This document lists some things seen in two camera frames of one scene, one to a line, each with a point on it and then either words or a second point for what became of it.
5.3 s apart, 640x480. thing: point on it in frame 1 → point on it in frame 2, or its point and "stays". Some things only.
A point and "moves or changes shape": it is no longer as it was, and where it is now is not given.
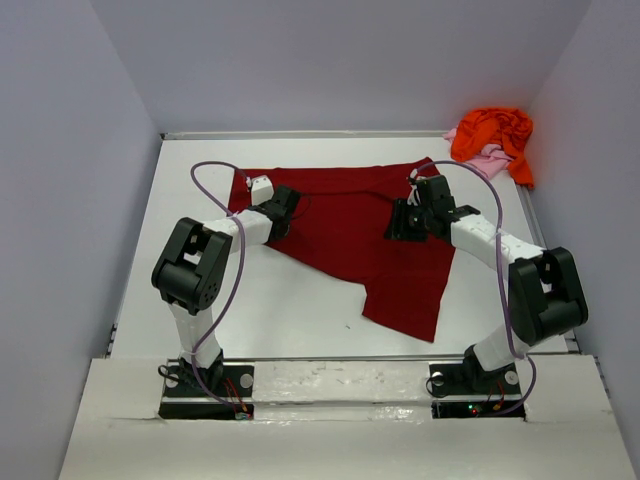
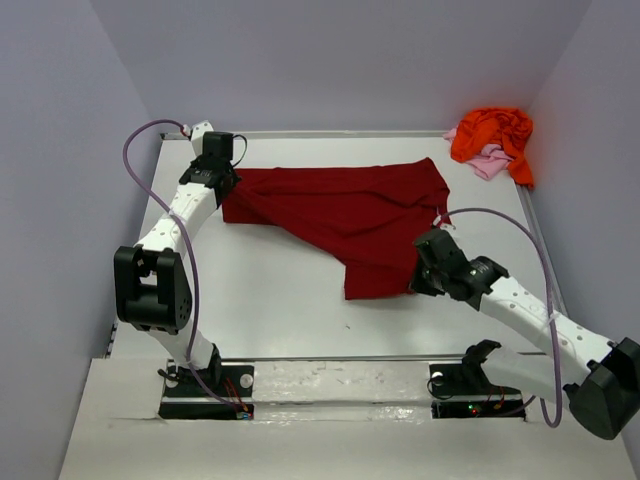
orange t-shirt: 508,128 stays
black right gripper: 405,226 → 426,265
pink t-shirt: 491,161 stays
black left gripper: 282,228 → 226,180
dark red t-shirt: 344,217 moves or changes shape
